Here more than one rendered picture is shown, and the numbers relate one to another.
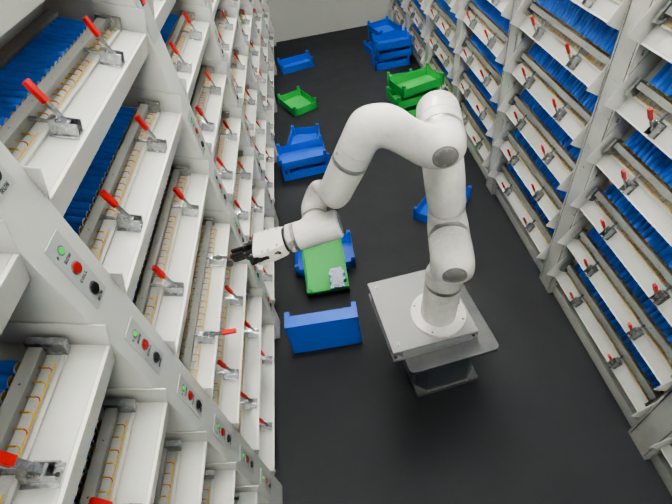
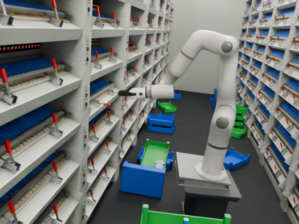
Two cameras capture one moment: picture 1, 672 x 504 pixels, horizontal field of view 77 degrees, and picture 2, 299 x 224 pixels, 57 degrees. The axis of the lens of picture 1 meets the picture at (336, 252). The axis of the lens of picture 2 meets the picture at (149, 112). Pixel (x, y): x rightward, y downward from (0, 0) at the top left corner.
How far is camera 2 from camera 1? 0.85 m
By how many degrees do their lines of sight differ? 29
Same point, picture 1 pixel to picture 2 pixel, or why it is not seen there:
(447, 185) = (227, 72)
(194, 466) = (71, 125)
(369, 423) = not seen: outside the picture
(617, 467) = not seen: outside the picture
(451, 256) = (222, 111)
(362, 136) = (195, 38)
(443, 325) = (212, 174)
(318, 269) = (150, 161)
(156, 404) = (77, 76)
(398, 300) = (190, 161)
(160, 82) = (123, 14)
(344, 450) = not seen: outside the picture
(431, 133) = (223, 36)
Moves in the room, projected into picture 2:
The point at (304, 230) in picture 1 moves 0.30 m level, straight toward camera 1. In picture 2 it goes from (156, 86) to (156, 99)
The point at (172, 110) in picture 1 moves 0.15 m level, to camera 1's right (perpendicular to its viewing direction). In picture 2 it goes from (123, 26) to (146, 29)
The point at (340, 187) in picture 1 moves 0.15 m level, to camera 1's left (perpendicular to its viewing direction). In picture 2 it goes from (179, 62) to (152, 60)
